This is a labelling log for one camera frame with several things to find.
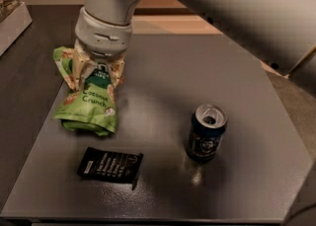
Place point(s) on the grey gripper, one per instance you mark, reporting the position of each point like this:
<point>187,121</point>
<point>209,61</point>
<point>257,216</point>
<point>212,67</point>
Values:
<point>103,37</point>

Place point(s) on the green rice chip bag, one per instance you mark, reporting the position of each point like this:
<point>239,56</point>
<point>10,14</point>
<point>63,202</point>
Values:
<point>93,108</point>

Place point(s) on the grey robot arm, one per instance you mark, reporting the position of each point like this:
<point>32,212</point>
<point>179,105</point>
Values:
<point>282,33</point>

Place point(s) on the black rxbar chocolate wrapper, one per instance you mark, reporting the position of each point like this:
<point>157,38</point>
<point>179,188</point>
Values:
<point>110,166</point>

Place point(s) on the white box on counter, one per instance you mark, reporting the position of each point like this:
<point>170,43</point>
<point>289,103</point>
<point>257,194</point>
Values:
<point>13,26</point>

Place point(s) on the dark side counter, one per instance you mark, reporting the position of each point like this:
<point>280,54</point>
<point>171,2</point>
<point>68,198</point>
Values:
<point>29,82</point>

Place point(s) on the dark blue drink can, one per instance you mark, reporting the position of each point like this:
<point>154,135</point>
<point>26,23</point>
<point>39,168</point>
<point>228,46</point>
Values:
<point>208,126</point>

